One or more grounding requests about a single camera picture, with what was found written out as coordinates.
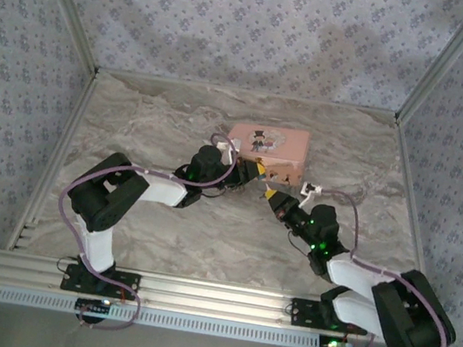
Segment aluminium side rail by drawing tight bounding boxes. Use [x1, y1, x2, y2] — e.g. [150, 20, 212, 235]
[373, 119, 456, 279]
[6, 61, 101, 262]

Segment aluminium front rail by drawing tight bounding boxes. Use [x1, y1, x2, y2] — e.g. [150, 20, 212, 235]
[0, 248, 375, 341]

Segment pink illustrated tin box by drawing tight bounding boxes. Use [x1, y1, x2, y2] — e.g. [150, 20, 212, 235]
[221, 118, 313, 190]

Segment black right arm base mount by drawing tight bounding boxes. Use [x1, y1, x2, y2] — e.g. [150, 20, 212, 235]
[288, 296, 374, 337]

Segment aluminium frame post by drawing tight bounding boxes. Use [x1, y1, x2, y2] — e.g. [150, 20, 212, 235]
[10, 0, 111, 76]
[393, 0, 463, 133]

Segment slotted grey cable tray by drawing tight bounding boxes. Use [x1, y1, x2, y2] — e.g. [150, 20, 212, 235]
[0, 284, 352, 347]

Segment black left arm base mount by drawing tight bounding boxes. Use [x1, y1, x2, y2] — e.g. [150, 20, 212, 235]
[60, 258, 143, 301]

